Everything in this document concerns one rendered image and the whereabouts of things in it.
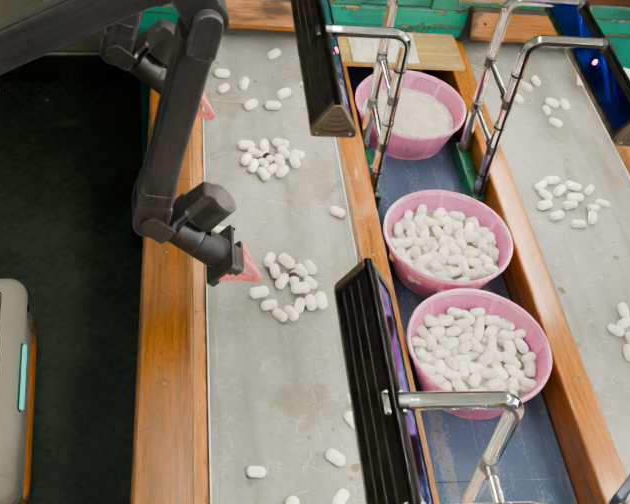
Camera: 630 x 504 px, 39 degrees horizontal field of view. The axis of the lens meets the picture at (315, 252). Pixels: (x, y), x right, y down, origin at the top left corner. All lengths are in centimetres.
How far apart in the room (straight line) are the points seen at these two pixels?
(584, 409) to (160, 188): 82
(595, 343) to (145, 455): 86
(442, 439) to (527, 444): 15
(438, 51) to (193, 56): 119
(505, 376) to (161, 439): 62
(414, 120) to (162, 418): 102
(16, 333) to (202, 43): 119
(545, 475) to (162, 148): 86
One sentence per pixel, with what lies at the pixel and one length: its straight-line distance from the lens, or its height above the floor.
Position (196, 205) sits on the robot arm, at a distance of 144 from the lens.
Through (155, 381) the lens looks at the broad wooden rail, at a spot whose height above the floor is 76.
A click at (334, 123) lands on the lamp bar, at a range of 152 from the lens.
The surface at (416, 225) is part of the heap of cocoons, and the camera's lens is 186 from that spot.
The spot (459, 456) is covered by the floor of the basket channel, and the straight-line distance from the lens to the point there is 160.
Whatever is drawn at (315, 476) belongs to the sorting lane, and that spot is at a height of 74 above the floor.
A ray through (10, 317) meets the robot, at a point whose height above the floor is 28.
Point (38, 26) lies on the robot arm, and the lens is 123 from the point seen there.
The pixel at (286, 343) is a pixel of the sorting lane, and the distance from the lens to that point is 159.
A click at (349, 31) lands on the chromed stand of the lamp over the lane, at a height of 112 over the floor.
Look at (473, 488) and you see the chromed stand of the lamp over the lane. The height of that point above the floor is 90.
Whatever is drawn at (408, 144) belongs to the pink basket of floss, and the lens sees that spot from 205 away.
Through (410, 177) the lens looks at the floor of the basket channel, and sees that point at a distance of 206.
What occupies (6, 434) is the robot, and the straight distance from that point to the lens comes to 206.
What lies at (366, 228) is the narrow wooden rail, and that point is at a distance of 178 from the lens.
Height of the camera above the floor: 199
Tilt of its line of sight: 46 degrees down
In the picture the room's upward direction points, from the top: 10 degrees clockwise
